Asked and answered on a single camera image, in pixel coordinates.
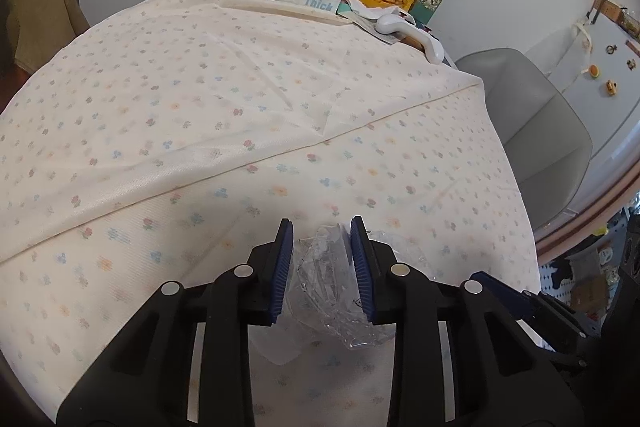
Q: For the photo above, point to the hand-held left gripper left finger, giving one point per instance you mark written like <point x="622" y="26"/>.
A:
<point x="280" y="277"/>

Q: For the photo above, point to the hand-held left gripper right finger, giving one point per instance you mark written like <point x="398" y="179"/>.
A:
<point x="361" y="277"/>

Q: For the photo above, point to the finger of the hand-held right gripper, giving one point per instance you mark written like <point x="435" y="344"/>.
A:
<point x="545" y="312"/>

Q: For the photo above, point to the clear plastic wrapper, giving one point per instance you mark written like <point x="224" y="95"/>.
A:
<point x="325" y="287"/>

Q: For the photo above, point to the grey chair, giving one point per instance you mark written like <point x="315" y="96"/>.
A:
<point x="535" y="127"/>

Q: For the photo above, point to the floral tablecloth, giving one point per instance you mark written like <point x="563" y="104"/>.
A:
<point x="200" y="107"/>

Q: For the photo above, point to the white refrigerator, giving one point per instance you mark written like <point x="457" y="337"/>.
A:
<point x="615" y="117"/>

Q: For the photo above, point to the yellow fridge magnet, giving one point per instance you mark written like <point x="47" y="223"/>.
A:
<point x="609" y="87"/>

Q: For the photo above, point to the white handheld device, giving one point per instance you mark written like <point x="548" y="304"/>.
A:
<point x="430" y="44"/>

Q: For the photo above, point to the orange burger fridge magnet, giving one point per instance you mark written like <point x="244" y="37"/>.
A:
<point x="593" y="71"/>

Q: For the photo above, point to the grey cloth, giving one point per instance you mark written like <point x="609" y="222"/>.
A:
<point x="372" y="29"/>

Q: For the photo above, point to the white tote bag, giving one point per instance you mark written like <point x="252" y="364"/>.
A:
<point x="560" y="57"/>

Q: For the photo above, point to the white cloth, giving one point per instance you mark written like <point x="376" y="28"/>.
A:
<point x="367" y="11"/>

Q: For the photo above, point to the wooden hook rack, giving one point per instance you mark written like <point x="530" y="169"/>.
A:
<point x="612" y="9"/>

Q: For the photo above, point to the brown cloth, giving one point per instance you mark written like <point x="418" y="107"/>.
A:
<point x="45" y="7"/>

